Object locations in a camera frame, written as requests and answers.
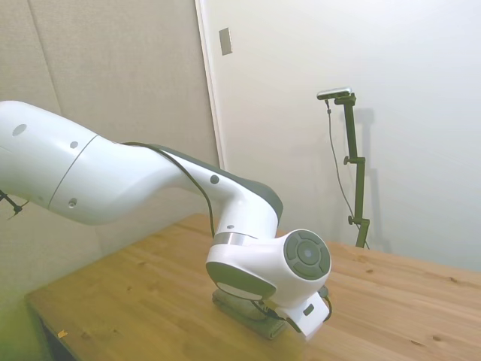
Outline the white door frame trim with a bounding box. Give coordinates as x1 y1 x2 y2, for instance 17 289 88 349
193 0 228 171

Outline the black cable tie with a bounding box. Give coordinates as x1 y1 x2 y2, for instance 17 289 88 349
0 190 29 220

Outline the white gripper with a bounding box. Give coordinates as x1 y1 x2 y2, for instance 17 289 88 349
284 290 328 337

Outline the grey towel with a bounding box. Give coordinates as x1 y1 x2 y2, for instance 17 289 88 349
211 288 289 340

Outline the dark green camera stand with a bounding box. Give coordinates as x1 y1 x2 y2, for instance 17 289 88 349
333 93 371 249

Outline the grey camera on stand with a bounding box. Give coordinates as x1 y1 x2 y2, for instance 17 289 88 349
316 86 353 101

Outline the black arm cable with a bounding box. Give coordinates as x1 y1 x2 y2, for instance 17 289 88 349
119 141 333 325

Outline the grey wall plate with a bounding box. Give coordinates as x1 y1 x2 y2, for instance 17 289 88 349
218 26 233 56

